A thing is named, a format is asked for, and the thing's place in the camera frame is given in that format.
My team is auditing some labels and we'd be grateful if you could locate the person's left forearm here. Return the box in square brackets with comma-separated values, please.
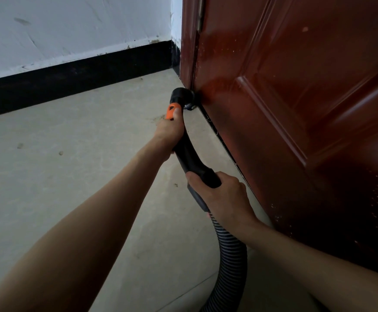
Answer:
[0, 143, 170, 312]

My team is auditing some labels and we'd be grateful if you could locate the person's right forearm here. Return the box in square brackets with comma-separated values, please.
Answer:
[241, 221, 378, 312]

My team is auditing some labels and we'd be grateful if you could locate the black baseboard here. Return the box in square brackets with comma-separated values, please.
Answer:
[0, 39, 182, 120]

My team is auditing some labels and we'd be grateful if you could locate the black ribbed vacuum hose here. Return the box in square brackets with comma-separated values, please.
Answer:
[164, 87, 248, 312]

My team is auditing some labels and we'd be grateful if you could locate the person's right hand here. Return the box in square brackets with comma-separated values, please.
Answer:
[185, 171, 260, 237]

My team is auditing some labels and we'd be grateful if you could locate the person's left hand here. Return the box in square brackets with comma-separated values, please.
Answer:
[151, 107, 186, 161]

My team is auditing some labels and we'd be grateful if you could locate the red-brown wooden door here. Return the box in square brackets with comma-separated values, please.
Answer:
[179, 0, 378, 280]

